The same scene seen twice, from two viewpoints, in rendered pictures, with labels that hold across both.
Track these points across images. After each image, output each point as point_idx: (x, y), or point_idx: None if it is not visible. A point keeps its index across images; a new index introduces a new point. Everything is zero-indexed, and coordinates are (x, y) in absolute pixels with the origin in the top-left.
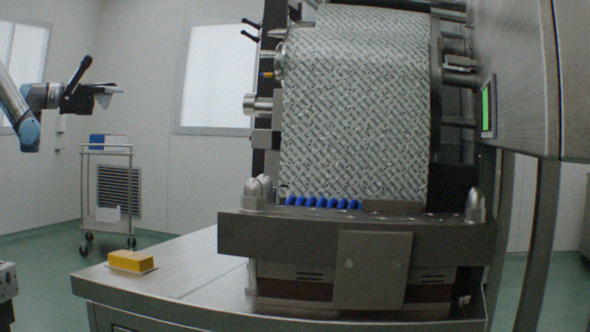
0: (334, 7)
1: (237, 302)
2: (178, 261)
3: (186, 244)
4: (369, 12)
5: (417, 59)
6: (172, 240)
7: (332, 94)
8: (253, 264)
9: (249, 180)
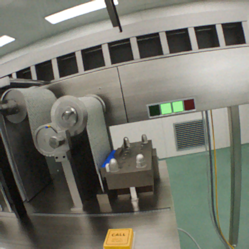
0: (23, 90)
1: (155, 197)
2: (77, 232)
3: (18, 239)
4: (34, 90)
5: (99, 103)
6: (8, 247)
7: (94, 124)
8: (135, 187)
9: (141, 155)
